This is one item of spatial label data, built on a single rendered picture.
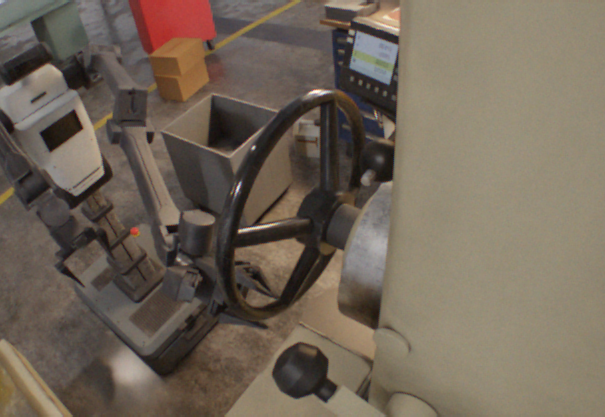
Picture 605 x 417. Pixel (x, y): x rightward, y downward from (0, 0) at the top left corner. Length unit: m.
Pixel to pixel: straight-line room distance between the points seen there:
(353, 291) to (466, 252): 0.34
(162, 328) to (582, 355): 1.73
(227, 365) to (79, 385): 0.75
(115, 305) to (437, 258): 1.87
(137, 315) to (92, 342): 0.46
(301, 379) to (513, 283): 0.16
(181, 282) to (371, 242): 0.31
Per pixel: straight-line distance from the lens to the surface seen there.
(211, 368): 1.98
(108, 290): 2.07
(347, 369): 0.46
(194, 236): 0.72
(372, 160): 0.33
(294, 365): 0.29
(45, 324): 2.53
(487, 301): 0.20
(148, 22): 4.18
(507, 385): 0.26
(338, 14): 2.24
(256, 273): 0.71
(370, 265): 0.49
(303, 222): 0.57
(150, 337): 1.84
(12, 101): 1.43
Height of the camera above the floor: 1.75
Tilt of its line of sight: 44 degrees down
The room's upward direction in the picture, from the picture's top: 9 degrees counter-clockwise
